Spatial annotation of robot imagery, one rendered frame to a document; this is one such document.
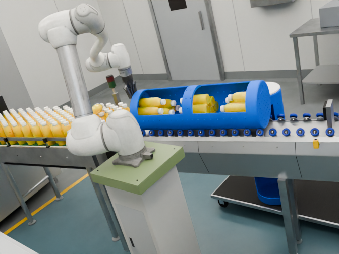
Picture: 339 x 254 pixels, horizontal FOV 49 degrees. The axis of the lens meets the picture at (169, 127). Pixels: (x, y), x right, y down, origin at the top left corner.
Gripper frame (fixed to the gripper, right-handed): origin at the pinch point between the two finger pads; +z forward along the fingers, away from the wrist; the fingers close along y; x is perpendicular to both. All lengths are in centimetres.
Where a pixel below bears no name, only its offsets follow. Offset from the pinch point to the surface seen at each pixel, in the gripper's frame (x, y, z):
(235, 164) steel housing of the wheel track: 69, 9, 42
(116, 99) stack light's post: -47, -36, 11
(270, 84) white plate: 81, -48, 12
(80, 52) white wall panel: -359, -337, 28
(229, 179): 30, -57, 101
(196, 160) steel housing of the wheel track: 43, 10, 39
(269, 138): 93, 9, 23
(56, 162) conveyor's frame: -79, 21, 40
